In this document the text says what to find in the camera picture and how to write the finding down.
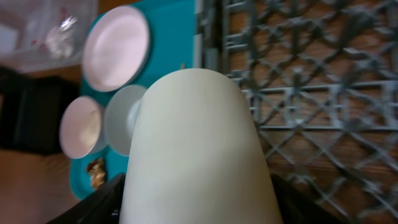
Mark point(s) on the black plastic tray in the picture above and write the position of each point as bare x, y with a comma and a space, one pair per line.
31, 111

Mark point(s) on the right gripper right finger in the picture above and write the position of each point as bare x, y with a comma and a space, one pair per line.
295, 207

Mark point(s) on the small white rice bowl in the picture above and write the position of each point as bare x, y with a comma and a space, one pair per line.
81, 128

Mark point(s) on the grey dishwasher rack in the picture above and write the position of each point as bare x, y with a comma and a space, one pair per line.
320, 78

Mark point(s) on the clear plastic bin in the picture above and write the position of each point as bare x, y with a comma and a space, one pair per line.
38, 35

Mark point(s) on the white cup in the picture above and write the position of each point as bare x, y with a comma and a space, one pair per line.
195, 155

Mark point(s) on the large white plate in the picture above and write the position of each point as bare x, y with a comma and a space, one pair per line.
116, 49

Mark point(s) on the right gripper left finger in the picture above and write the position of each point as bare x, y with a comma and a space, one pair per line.
102, 206

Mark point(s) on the golden food scrap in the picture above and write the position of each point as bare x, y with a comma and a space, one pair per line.
97, 173

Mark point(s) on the grey metal bowl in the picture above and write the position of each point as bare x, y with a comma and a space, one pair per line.
120, 118

